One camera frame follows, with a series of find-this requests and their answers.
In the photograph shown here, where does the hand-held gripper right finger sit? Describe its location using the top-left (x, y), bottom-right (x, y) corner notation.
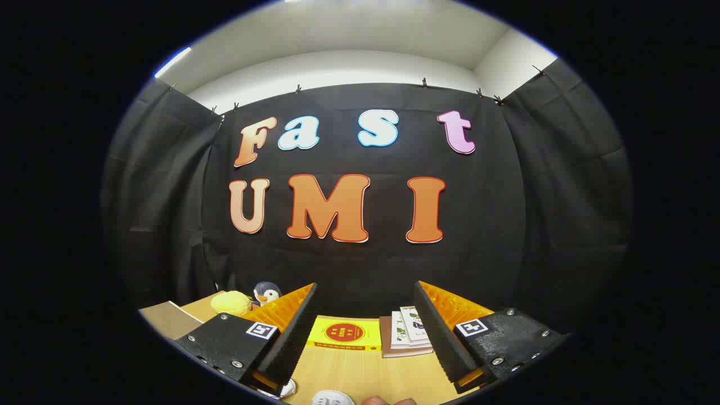
top-left (413, 280), bottom-right (572, 394)

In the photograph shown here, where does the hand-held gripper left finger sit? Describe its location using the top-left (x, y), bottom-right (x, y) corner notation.
top-left (173, 282), bottom-right (319, 397)

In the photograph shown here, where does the ceiling light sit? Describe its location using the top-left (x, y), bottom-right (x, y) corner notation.
top-left (154, 47), bottom-right (193, 79)

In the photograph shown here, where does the penguin plush toy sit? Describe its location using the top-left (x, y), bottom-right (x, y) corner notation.
top-left (252, 281), bottom-right (283, 307)

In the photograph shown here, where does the brown fabric storage box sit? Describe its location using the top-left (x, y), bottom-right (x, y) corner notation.
top-left (139, 301), bottom-right (204, 340)

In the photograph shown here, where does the brown cover book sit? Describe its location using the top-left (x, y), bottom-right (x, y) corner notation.
top-left (379, 316), bottom-right (434, 359)

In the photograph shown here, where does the yellow book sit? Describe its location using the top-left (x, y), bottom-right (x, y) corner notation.
top-left (307, 316), bottom-right (383, 352)

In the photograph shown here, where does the yellow bun plush toy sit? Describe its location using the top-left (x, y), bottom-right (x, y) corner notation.
top-left (211, 291), bottom-right (254, 317)

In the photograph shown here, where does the white illustrated cover book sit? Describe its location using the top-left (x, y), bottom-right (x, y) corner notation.
top-left (400, 306), bottom-right (431, 343)

